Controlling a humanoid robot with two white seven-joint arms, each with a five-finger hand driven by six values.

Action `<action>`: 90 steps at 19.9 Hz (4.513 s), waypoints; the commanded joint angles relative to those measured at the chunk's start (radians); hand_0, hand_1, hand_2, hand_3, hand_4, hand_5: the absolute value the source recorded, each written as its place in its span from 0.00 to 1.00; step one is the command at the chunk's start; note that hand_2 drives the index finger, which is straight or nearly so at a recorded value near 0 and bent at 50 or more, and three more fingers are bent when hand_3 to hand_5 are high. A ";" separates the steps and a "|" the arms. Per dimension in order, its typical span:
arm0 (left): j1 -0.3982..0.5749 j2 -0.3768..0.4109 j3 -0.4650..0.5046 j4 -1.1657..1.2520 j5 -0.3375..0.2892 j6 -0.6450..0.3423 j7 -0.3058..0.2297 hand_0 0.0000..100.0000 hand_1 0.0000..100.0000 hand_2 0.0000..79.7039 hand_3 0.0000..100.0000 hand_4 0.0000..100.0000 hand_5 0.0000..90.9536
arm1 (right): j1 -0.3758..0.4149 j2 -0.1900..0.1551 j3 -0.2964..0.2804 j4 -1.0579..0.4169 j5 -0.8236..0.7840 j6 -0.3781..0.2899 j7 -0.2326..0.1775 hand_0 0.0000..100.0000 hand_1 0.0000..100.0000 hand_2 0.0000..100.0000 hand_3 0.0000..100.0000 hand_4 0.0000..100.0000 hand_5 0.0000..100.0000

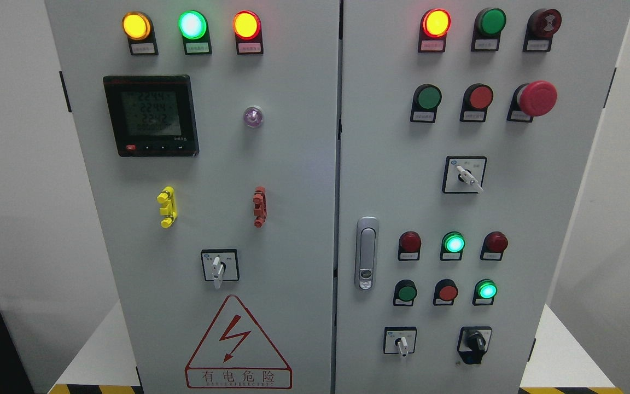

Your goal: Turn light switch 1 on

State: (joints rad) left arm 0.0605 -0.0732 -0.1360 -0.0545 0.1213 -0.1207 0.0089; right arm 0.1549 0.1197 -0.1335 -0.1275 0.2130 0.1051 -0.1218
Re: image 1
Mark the white rotary light switch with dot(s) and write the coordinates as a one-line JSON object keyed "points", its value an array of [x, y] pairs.
{"points": [[220, 265]]}

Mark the green lit indicator light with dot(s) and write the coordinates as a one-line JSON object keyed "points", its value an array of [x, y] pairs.
{"points": [[195, 33]]}

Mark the red terminal clip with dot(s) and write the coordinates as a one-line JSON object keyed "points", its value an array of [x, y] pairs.
{"points": [[259, 206]]}

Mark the clear small light bulb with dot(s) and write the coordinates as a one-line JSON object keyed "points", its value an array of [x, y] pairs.
{"points": [[253, 117]]}

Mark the dark red indicator light left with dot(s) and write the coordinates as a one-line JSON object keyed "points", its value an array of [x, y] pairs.
{"points": [[409, 246]]}

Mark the dark red indicator light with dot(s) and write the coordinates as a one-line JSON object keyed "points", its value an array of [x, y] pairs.
{"points": [[409, 246], [494, 246]]}

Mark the left grey cabinet door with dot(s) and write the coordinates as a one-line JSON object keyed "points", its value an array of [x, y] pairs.
{"points": [[287, 265]]}

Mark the grey cabinet door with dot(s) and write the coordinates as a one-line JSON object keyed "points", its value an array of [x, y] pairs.
{"points": [[393, 169], [287, 265]]}

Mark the green push button lower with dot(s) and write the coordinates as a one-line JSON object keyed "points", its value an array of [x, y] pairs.
{"points": [[404, 293]]}

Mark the green lit indicator middle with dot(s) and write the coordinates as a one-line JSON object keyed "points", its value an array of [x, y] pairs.
{"points": [[452, 246]]}

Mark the yellow terminal clip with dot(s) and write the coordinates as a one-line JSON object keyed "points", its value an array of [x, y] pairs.
{"points": [[168, 206]]}

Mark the green push button second row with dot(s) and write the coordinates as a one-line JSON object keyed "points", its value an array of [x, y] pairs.
{"points": [[425, 101]]}

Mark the white rotary selector upper right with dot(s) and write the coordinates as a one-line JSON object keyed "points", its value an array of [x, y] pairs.
{"points": [[464, 174]]}

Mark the white rotary selector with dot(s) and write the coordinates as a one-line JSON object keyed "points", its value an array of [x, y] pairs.
{"points": [[464, 174], [399, 340]]}

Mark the red push button lower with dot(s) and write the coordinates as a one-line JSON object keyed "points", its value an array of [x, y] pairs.
{"points": [[445, 293]]}

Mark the white rotary selector bottom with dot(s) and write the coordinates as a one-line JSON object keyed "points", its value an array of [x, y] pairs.
{"points": [[399, 340]]}

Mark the right grey cabinet door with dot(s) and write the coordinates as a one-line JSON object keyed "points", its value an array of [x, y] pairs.
{"points": [[393, 169]]}

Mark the red electric hazard warning sticker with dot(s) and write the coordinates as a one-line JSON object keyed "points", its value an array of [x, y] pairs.
{"points": [[236, 353]]}

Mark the black digital power meter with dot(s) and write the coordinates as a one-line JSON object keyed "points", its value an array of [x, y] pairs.
{"points": [[152, 116]]}

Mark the red-orange indicator light left door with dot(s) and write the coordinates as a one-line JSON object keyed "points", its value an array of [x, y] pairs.
{"points": [[248, 33]]}

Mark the dark red indicator light right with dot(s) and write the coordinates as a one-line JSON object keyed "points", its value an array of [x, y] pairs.
{"points": [[494, 246]]}

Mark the red push button second row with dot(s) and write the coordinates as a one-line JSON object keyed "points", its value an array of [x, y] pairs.
{"points": [[476, 100]]}

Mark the green lit indicator lower right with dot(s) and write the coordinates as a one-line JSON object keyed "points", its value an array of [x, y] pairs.
{"points": [[484, 293]]}

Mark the red lit indicator right door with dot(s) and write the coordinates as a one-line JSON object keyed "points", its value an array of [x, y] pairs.
{"points": [[434, 26]]}

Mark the red emergency stop mushroom button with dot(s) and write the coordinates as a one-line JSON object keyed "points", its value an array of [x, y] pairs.
{"points": [[532, 100]]}

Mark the yellow indicator light top left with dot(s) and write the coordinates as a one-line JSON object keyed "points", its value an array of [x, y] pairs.
{"points": [[140, 34]]}

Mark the dark red buzzer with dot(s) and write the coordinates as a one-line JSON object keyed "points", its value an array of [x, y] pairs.
{"points": [[541, 26]]}

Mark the silver door handle lock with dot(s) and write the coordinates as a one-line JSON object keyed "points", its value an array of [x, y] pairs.
{"points": [[366, 254]]}

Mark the black rotary knob switch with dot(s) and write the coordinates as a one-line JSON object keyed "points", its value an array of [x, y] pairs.
{"points": [[473, 343]]}

